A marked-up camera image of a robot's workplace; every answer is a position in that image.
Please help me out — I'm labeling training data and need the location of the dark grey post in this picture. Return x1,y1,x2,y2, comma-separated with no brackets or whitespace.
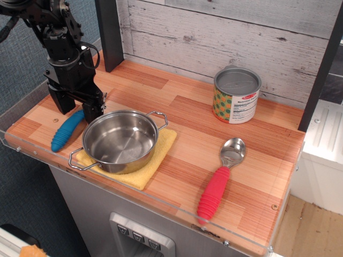
298,4,342,132
95,0,124,72

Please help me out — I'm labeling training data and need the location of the stainless steel pot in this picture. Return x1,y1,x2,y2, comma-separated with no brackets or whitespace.
68,110,168,174

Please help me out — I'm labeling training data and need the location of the yellow folded cloth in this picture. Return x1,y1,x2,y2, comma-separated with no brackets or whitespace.
91,128,177,191

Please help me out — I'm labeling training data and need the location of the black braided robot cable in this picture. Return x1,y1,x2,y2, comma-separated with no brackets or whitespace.
0,16,20,43

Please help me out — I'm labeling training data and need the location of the dark grey left post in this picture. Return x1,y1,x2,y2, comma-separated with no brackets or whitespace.
95,0,124,72

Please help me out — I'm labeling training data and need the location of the orange plush object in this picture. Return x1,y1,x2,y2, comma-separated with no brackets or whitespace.
19,245,47,257

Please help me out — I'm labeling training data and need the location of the red handled metal spoon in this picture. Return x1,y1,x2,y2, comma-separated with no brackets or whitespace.
197,138,246,225

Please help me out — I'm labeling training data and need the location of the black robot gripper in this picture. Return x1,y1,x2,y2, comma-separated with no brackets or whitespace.
44,57,105,124

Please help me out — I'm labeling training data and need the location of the black and white device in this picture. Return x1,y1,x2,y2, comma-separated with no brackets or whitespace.
1,228,40,257

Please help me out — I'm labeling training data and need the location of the white toy cabinet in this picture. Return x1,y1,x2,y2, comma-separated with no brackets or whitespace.
290,100,342,214

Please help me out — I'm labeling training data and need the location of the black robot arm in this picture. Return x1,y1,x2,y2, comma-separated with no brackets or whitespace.
1,1,106,123

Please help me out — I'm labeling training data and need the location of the toy food can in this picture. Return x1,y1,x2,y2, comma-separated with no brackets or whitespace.
212,65,262,124

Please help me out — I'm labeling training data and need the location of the dark grey right post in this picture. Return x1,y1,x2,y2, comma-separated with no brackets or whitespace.
298,4,342,132

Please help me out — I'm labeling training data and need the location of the blue handled metal fork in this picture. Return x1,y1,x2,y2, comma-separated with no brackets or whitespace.
51,110,85,152

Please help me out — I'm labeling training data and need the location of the clear acrylic table guard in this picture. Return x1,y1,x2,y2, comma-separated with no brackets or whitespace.
2,61,304,256

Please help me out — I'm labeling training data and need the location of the silver dispenser button panel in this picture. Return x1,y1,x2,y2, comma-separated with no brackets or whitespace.
109,212,176,256

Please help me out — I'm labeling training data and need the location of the grey toy kitchen cabinet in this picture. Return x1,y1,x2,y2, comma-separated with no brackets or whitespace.
50,166,244,256

